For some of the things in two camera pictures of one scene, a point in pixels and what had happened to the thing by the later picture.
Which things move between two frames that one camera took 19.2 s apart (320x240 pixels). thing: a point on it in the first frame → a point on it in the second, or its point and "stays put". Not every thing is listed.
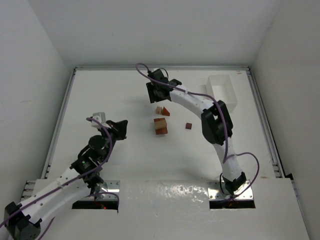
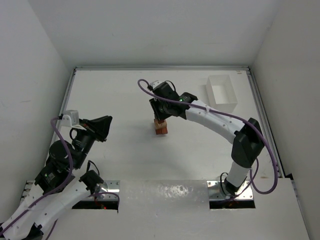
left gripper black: (115, 128) → (93, 128)
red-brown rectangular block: (164, 130) stays put
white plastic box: (220, 87) stays put
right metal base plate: (215, 193) stays put
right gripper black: (152, 92) → (158, 114)
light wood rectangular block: (160, 124) stays put
